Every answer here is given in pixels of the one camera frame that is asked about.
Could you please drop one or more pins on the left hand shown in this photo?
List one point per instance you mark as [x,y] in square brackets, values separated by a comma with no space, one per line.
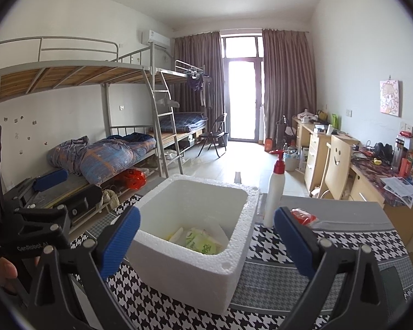
[8,273]

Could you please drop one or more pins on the white tissue paper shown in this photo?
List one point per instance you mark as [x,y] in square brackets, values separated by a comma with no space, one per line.
[209,225]

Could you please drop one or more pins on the brown curtain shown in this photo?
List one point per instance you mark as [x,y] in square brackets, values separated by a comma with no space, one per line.
[199,58]
[289,77]

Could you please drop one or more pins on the blue patterned quilt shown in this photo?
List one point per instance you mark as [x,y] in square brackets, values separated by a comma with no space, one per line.
[102,160]

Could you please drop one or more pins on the metal bunk bed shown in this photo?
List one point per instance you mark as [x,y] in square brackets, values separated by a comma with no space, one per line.
[175,131]
[55,88]

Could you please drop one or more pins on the red plastic bag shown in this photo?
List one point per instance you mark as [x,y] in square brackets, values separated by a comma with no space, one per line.
[132,179]

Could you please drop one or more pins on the white styrofoam box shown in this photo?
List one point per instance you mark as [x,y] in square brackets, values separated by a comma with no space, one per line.
[205,282]

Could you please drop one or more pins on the white air conditioner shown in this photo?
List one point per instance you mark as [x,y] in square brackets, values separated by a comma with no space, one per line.
[157,39]

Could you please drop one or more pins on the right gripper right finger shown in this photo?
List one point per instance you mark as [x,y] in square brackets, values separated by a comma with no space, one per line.
[300,241]

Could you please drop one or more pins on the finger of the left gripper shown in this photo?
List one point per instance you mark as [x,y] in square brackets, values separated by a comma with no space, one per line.
[84,200]
[49,180]

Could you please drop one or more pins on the wooden desk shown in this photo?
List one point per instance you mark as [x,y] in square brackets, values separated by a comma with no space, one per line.
[364,181]

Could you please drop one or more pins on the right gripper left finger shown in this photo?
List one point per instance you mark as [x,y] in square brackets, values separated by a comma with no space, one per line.
[114,241]

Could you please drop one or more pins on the dark green smartphone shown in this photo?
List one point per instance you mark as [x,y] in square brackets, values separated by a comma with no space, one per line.
[398,279]

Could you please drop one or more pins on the white papers on desk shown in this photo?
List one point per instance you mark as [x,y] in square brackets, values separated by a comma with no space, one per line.
[399,187]

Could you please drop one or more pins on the wall picture canvas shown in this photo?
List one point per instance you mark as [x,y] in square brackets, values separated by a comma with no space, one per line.
[390,97]

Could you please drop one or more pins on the wooden smiley chair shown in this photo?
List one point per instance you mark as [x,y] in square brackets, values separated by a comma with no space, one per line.
[337,166]

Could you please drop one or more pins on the green tissue packet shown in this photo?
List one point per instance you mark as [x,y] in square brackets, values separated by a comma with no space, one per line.
[201,241]

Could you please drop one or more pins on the black folding chair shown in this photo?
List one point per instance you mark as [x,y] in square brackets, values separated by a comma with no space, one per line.
[215,136]

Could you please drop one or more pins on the brown right curtain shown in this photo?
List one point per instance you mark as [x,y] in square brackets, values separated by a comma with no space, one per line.
[289,77]

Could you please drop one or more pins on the blue liquid bottle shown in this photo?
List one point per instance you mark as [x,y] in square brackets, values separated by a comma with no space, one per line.
[237,177]

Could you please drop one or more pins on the white lotion pump bottle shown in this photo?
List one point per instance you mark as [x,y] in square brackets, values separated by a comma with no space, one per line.
[275,189]

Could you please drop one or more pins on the red snack wrapper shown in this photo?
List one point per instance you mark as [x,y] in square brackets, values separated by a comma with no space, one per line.
[303,217]

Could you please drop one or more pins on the houndstooth table cloth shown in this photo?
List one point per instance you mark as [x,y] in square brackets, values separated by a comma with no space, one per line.
[268,287]

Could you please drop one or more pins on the brown left curtain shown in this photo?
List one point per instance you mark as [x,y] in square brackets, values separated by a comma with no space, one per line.
[199,58]

